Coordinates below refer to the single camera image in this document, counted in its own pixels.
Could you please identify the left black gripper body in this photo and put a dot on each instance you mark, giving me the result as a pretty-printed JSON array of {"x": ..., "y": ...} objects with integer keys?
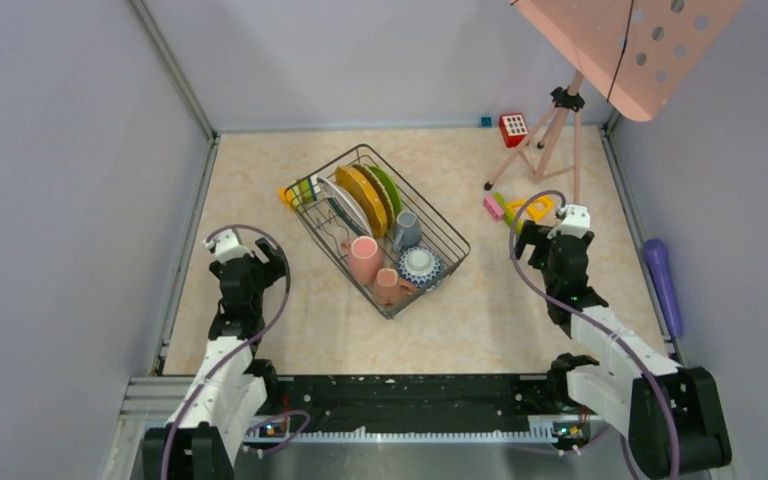
[{"x": 265, "y": 272}]

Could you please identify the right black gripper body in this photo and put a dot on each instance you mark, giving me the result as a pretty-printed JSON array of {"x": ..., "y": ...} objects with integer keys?
[{"x": 536, "y": 234}]

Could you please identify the pink mug white inside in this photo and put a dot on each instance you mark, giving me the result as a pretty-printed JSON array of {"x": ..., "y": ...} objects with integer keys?
[{"x": 364, "y": 258}]

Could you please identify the orange patterned bowl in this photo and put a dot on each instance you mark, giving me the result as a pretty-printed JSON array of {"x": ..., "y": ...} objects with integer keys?
[{"x": 420, "y": 266}]

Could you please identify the brown ceramic mug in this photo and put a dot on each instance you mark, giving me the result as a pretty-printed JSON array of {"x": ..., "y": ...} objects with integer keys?
[{"x": 389, "y": 289}]

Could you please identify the yellow dotted plate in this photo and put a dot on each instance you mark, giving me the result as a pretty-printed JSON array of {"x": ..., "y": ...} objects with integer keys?
[{"x": 351, "y": 179}]

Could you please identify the grey printed mug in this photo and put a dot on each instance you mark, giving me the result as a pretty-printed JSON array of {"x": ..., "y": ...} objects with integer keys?
[{"x": 407, "y": 231}]

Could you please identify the woven bamboo tray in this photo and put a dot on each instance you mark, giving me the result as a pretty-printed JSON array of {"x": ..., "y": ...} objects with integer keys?
[{"x": 380, "y": 190}]

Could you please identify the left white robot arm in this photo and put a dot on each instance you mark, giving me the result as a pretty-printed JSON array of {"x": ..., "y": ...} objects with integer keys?
[{"x": 201, "y": 438}]

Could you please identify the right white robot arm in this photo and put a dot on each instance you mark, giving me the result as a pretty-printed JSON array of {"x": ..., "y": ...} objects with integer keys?
[{"x": 670, "y": 415}]

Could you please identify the green toy brick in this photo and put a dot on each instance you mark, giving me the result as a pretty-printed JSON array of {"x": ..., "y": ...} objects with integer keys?
[{"x": 508, "y": 213}]

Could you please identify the pink toy brick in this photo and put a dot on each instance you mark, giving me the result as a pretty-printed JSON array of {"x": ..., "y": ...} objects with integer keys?
[{"x": 493, "y": 208}]

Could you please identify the purple cylinder object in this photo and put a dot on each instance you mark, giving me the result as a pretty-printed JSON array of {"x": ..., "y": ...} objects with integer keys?
[{"x": 657, "y": 260}]

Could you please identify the red window toy block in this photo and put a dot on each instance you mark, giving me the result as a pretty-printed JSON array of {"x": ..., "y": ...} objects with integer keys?
[{"x": 513, "y": 128}]

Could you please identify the pink perforated board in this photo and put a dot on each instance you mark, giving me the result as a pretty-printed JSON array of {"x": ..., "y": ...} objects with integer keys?
[{"x": 635, "y": 53}]

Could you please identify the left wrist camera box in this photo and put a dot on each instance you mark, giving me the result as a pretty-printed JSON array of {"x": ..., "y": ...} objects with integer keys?
[{"x": 226, "y": 245}]

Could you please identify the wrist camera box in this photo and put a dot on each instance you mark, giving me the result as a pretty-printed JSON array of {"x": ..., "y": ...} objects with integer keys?
[
  {"x": 226, "y": 245},
  {"x": 571, "y": 220}
]

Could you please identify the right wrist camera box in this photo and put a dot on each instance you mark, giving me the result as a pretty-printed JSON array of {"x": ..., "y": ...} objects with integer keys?
[{"x": 571, "y": 220}]

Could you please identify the yellow triangular toy frame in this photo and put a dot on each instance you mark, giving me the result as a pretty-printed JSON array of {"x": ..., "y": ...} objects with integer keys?
[{"x": 536, "y": 210}]

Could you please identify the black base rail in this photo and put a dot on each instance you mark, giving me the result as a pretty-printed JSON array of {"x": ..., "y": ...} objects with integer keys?
[{"x": 513, "y": 409}]

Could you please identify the black wire dish rack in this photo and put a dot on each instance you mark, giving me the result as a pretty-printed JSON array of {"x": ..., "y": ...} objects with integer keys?
[{"x": 328, "y": 230}]

